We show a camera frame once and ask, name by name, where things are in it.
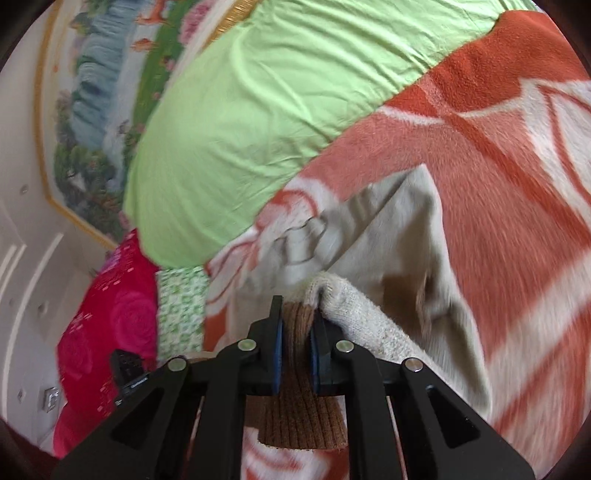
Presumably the gold framed picture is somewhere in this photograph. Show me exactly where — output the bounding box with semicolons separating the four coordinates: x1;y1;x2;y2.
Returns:
216;0;254;32

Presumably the orange and white floral blanket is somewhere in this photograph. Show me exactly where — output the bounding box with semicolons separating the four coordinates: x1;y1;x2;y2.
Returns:
203;9;591;480

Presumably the light green bedsheet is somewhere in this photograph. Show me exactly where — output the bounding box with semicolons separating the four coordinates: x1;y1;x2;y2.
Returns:
124;0;527;269

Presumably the red rose print pillow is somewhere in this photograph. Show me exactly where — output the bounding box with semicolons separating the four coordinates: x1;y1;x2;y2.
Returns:
53;228;160;457

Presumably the landscape wall painting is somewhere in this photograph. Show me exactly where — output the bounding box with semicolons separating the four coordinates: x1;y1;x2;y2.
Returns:
34;0;222;250

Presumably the green and white checkered pillow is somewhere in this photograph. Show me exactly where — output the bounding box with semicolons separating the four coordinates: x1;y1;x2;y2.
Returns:
156;267;211;358

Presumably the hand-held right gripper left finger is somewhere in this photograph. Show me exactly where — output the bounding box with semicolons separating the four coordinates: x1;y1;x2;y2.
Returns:
51;295;284;480

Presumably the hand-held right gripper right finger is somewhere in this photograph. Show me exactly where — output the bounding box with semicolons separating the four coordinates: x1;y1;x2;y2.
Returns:
310;309;536;480

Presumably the light knit sweater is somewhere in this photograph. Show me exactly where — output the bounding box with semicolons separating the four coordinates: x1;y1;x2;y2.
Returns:
231;166;492;455

